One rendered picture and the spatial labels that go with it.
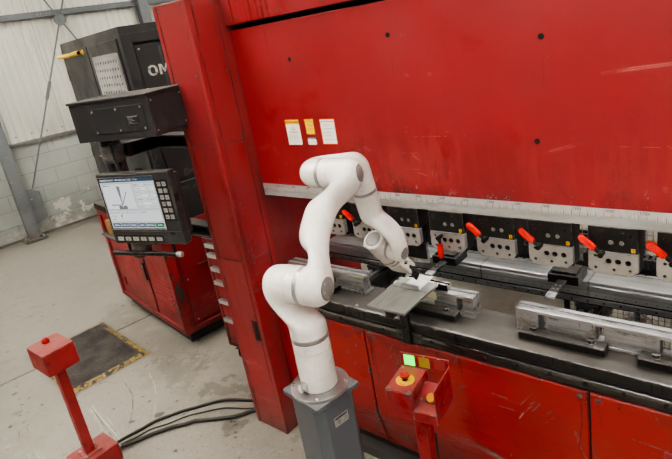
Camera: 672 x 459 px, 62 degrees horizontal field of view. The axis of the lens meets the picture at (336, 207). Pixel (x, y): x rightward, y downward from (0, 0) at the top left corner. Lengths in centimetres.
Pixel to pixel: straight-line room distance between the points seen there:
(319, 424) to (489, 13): 141
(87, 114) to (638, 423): 255
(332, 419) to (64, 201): 733
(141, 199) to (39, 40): 612
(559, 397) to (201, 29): 207
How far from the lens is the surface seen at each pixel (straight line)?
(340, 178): 174
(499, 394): 236
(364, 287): 265
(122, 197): 285
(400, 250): 207
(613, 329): 216
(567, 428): 232
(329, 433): 189
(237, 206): 273
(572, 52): 186
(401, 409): 223
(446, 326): 233
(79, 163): 883
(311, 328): 172
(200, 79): 262
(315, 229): 171
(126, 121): 271
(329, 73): 234
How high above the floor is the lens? 209
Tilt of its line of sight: 18 degrees down
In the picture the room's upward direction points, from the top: 10 degrees counter-clockwise
